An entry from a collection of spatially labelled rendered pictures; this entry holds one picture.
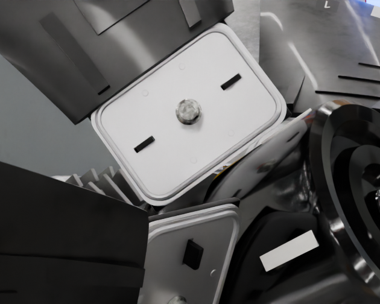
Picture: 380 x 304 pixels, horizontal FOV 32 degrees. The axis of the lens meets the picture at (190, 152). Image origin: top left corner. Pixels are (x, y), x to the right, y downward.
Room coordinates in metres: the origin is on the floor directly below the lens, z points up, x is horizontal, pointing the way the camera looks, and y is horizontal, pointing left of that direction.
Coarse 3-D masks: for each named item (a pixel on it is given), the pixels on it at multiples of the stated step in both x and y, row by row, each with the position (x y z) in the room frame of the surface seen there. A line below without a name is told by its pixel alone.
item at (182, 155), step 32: (224, 32) 0.32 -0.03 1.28; (160, 64) 0.31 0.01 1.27; (192, 64) 0.31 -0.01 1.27; (224, 64) 0.31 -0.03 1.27; (256, 64) 0.30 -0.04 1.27; (128, 96) 0.30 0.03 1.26; (160, 96) 0.30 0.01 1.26; (192, 96) 0.30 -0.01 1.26; (224, 96) 0.29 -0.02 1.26; (256, 96) 0.29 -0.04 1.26; (96, 128) 0.29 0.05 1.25; (128, 128) 0.29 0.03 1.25; (160, 128) 0.29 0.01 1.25; (192, 128) 0.29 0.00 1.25; (224, 128) 0.28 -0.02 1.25; (256, 128) 0.28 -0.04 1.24; (128, 160) 0.28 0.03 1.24; (160, 160) 0.28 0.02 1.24; (192, 160) 0.27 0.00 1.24; (224, 160) 0.27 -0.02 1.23; (160, 192) 0.27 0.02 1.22
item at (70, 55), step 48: (0, 0) 0.34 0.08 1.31; (48, 0) 0.34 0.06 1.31; (96, 0) 0.33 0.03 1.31; (144, 0) 0.33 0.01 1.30; (192, 0) 0.32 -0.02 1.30; (0, 48) 0.32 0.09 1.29; (48, 48) 0.32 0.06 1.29; (96, 48) 0.32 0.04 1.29; (144, 48) 0.31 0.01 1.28; (48, 96) 0.31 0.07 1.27; (96, 96) 0.30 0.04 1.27
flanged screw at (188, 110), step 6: (180, 102) 0.29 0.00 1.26; (186, 102) 0.28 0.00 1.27; (192, 102) 0.28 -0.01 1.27; (180, 108) 0.28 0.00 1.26; (186, 108) 0.29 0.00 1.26; (192, 108) 0.29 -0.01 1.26; (198, 108) 0.28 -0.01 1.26; (180, 114) 0.28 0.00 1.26; (186, 114) 0.28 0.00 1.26; (192, 114) 0.28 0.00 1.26; (198, 114) 0.28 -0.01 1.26; (180, 120) 0.28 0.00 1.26; (186, 120) 0.28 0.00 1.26; (192, 120) 0.28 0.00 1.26; (198, 120) 0.28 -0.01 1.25
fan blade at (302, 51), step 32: (288, 0) 0.56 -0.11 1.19; (352, 0) 0.57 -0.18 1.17; (288, 32) 0.50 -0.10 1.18; (320, 32) 0.50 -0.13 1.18; (352, 32) 0.49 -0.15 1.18; (288, 64) 0.44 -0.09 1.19; (320, 64) 0.44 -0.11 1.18; (352, 64) 0.43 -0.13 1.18; (288, 96) 0.39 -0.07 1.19; (320, 96) 0.39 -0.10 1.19; (352, 96) 0.38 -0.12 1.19
